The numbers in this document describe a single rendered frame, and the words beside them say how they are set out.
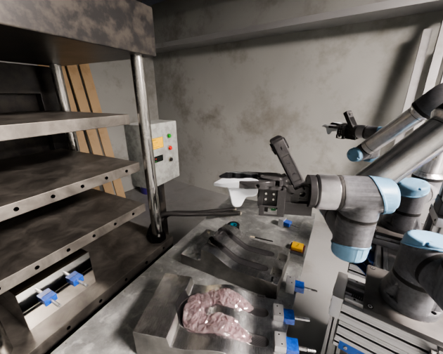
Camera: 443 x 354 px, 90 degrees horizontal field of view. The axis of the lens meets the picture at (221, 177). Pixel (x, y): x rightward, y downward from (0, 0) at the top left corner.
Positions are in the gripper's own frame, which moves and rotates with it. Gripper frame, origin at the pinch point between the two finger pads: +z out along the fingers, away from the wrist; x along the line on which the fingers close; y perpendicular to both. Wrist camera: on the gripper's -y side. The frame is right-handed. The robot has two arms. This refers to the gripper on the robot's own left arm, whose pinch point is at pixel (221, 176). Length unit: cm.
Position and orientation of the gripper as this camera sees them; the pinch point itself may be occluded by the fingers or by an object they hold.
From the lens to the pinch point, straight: 50.2
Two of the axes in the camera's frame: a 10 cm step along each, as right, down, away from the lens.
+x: 1.5, -2.1, 9.7
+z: -9.9, -0.5, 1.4
